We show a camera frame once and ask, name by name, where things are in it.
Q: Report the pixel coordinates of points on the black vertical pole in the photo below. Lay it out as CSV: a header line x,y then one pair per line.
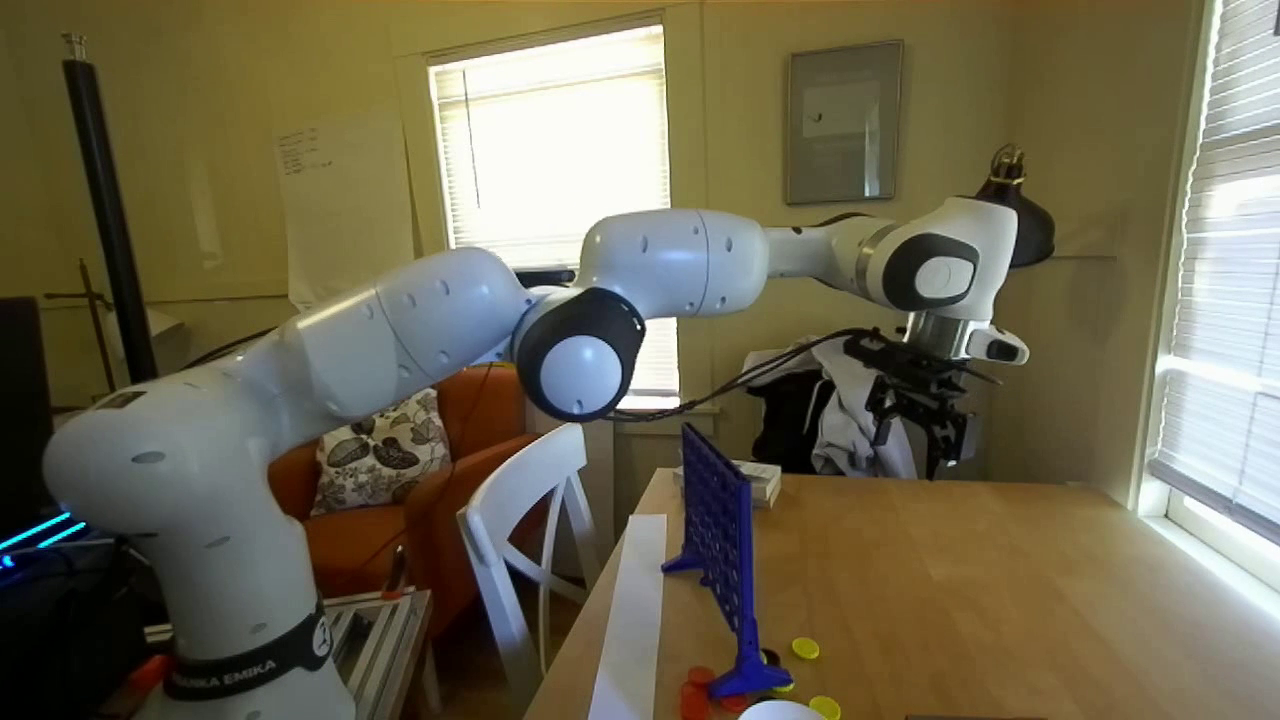
x,y
107,215

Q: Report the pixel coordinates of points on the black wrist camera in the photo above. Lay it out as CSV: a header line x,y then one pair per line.
x,y
920,356

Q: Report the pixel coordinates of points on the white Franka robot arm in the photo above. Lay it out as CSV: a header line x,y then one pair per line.
x,y
200,443

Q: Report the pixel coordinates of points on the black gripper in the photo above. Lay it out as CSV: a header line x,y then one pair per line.
x,y
920,403

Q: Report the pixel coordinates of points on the black equipment bag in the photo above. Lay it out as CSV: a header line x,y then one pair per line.
x,y
64,627

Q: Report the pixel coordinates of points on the grey wall panel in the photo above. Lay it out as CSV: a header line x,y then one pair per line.
x,y
843,121

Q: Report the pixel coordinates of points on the striped metal rail frame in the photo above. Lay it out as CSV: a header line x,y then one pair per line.
x,y
383,640

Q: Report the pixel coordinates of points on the tall bright window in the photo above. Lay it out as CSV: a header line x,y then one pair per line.
x,y
563,133

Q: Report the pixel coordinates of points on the leaf patterned cushion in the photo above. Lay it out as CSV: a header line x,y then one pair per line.
x,y
383,445

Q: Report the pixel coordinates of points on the blue connect four grid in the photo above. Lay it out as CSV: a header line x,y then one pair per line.
x,y
722,535

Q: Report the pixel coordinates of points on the white wooden chair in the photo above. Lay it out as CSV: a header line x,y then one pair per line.
x,y
513,506

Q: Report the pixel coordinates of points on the white window blind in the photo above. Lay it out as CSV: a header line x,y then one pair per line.
x,y
1225,293

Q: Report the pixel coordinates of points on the orange armchair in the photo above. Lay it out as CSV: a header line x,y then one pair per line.
x,y
363,545

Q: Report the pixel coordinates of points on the yellow game disc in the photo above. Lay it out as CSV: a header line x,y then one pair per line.
x,y
827,708
804,650

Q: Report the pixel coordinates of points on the black backpack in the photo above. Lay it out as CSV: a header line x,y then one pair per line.
x,y
786,420

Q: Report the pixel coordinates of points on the black floor lamp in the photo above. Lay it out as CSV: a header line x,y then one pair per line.
x,y
1035,224

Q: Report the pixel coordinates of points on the white wall paper sheet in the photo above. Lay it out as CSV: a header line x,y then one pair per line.
x,y
351,200

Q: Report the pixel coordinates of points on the black monitor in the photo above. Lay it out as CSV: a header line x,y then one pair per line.
x,y
20,412

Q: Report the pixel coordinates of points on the tan wooden block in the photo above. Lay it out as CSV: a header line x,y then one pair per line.
x,y
767,482

